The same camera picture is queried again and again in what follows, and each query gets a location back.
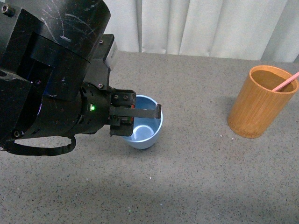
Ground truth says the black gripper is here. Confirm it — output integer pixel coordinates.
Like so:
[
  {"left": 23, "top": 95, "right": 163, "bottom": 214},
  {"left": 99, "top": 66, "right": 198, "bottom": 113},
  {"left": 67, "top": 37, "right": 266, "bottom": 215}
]
[{"left": 71, "top": 83, "right": 162, "bottom": 136}]

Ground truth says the pink chopstick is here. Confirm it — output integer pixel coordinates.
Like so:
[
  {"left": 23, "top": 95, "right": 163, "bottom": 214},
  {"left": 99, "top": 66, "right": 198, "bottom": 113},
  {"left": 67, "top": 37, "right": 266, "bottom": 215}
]
[{"left": 272, "top": 72, "right": 299, "bottom": 91}]

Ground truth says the blue plastic cup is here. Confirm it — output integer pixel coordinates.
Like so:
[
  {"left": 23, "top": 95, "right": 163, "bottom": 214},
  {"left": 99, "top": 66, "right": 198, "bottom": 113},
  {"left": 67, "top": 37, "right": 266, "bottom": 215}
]
[{"left": 122, "top": 95, "right": 163, "bottom": 149}]

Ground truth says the bamboo chopstick holder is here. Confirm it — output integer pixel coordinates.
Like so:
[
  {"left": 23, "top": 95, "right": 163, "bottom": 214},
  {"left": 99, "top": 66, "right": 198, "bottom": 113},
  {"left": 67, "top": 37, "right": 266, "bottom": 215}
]
[{"left": 228, "top": 65, "right": 299, "bottom": 138}]

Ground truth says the white curtain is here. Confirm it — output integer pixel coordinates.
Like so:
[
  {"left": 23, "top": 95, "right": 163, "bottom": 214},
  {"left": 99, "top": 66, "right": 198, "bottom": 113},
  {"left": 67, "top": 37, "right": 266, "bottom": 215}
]
[{"left": 106, "top": 0, "right": 299, "bottom": 63}]

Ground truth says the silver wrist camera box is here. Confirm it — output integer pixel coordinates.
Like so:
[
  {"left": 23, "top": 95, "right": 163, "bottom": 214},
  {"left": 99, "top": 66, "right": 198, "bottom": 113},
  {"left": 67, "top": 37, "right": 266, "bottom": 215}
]
[{"left": 104, "top": 40, "right": 118, "bottom": 71}]

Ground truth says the black cable loop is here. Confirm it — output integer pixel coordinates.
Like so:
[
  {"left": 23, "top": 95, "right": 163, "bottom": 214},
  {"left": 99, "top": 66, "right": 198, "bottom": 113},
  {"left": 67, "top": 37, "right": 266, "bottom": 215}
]
[{"left": 0, "top": 136, "right": 77, "bottom": 156}]

